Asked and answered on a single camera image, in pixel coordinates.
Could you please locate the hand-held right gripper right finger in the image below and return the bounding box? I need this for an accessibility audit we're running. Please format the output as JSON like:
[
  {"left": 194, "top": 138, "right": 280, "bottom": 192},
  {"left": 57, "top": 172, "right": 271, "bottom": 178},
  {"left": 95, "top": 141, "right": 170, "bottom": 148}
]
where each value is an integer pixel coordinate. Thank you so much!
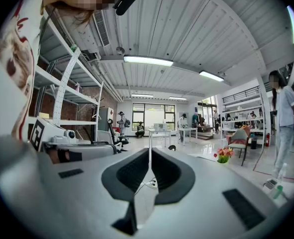
[{"left": 142, "top": 147, "right": 287, "bottom": 239}]

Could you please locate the white perforated shelf rack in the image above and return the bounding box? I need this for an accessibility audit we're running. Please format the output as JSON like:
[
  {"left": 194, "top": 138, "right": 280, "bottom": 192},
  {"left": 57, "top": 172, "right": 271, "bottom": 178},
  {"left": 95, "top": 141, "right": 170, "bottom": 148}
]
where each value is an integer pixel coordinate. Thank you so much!
[{"left": 27, "top": 13, "right": 105, "bottom": 144}]

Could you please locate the chair with pink cloth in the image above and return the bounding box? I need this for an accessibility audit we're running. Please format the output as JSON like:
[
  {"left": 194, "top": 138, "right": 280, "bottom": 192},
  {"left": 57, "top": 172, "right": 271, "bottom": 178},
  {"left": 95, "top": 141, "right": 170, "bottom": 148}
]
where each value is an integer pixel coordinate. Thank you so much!
[{"left": 227, "top": 125, "right": 252, "bottom": 167}]

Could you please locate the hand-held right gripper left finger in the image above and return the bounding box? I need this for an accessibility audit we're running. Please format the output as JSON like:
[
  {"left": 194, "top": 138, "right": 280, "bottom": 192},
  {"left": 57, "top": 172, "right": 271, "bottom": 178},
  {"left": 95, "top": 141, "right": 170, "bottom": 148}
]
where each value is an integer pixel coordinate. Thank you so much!
[{"left": 0, "top": 133, "right": 150, "bottom": 239}]

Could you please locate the person's white printed shirt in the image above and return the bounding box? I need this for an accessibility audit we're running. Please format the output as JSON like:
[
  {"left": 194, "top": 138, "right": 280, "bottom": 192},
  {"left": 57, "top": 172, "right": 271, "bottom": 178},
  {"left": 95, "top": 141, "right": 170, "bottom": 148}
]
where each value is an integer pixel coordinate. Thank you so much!
[{"left": 0, "top": 0, "right": 50, "bottom": 143}]

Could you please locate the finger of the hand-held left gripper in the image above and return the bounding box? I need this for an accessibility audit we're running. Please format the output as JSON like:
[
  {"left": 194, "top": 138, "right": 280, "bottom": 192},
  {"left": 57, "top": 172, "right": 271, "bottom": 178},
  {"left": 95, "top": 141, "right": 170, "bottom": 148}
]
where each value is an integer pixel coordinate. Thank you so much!
[{"left": 81, "top": 144, "right": 118, "bottom": 160}]

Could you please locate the clear water bottle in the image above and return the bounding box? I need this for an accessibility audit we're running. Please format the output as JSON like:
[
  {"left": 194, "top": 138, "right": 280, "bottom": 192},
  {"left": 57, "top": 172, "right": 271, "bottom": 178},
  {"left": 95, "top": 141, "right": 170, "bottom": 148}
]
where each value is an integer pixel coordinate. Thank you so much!
[{"left": 277, "top": 162, "right": 289, "bottom": 182}]

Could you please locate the cream pot of artificial flowers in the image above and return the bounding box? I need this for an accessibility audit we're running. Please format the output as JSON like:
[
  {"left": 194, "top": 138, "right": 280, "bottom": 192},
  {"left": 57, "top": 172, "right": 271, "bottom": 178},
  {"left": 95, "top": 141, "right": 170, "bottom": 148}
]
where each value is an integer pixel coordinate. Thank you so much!
[{"left": 213, "top": 146, "right": 236, "bottom": 164}]

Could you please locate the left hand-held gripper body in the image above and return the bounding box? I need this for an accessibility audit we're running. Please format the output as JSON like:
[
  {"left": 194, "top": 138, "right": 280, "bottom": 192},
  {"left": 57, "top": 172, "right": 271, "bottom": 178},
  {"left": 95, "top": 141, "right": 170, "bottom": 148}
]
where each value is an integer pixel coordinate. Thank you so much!
[{"left": 29, "top": 117, "right": 79, "bottom": 152}]

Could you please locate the black-framed window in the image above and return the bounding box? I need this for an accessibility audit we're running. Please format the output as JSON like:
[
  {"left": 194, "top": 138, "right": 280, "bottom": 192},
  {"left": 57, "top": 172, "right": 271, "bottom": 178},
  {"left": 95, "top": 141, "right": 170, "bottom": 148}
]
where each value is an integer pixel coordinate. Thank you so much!
[{"left": 132, "top": 103, "right": 176, "bottom": 131}]

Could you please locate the green plastic cup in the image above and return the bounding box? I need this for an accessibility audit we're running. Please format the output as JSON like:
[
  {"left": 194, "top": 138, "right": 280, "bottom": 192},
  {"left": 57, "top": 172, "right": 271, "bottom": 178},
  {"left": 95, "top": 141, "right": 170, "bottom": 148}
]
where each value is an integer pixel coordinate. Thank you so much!
[{"left": 272, "top": 184, "right": 284, "bottom": 200}]

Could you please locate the white metal table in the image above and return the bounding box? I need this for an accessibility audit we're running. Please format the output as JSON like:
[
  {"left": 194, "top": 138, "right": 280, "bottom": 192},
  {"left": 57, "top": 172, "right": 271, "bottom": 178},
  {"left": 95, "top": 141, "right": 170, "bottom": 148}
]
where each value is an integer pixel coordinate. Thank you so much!
[
  {"left": 148, "top": 129, "right": 172, "bottom": 149},
  {"left": 177, "top": 127, "right": 198, "bottom": 146}
]

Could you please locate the grey and white box device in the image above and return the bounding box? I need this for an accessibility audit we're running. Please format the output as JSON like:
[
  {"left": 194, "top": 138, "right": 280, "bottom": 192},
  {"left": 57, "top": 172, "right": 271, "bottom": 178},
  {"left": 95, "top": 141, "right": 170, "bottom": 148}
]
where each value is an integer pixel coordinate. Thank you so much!
[{"left": 262, "top": 179, "right": 279, "bottom": 191}]

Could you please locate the black office chair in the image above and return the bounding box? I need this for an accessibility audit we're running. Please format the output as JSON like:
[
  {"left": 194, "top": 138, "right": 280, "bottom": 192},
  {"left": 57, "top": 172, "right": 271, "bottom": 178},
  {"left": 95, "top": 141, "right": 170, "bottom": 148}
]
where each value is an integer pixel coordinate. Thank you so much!
[{"left": 106, "top": 118, "right": 130, "bottom": 152}]

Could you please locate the ceiling air conditioner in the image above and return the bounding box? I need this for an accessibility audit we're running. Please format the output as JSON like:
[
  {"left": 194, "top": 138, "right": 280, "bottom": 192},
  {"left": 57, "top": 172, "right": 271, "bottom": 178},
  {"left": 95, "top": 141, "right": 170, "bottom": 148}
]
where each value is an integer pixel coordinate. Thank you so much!
[{"left": 92, "top": 8, "right": 111, "bottom": 47}]

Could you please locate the white storage shelf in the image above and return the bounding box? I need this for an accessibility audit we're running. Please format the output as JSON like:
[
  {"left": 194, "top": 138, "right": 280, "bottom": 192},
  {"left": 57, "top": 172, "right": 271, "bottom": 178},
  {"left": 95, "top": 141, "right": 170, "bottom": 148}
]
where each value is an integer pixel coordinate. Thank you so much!
[{"left": 220, "top": 85, "right": 267, "bottom": 149}]

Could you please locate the grey metal cabinet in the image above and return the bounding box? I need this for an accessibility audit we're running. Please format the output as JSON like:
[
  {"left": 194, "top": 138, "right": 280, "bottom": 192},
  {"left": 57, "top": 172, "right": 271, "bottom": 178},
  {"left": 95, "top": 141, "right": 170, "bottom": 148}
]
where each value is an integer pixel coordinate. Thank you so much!
[{"left": 98, "top": 107, "right": 115, "bottom": 132}]

